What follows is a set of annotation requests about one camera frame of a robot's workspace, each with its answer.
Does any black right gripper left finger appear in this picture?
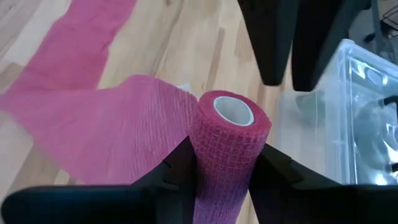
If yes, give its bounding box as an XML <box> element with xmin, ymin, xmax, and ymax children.
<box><xmin>0</xmin><ymin>136</ymin><xmax>198</xmax><ymax>224</ymax></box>

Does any small green object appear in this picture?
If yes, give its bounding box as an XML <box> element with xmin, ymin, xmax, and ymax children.
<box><xmin>295</xmin><ymin>92</ymin><xmax>325</xmax><ymax>126</ymax></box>

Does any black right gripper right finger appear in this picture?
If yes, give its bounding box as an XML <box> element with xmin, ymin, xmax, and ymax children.
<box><xmin>248</xmin><ymin>142</ymin><xmax>398</xmax><ymax>224</ymax></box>

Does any pink elastic bandage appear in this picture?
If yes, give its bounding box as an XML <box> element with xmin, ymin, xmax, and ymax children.
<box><xmin>0</xmin><ymin>0</ymin><xmax>273</xmax><ymax>224</ymax></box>

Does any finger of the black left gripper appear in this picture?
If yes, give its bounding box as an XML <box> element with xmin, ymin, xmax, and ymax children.
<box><xmin>238</xmin><ymin>0</ymin><xmax>299</xmax><ymax>86</ymax></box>
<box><xmin>291</xmin><ymin>0</ymin><xmax>373</xmax><ymax>92</ymax></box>

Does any clear plastic storage bin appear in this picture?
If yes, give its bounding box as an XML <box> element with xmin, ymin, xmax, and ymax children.
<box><xmin>273</xmin><ymin>39</ymin><xmax>398</xmax><ymax>187</ymax></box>

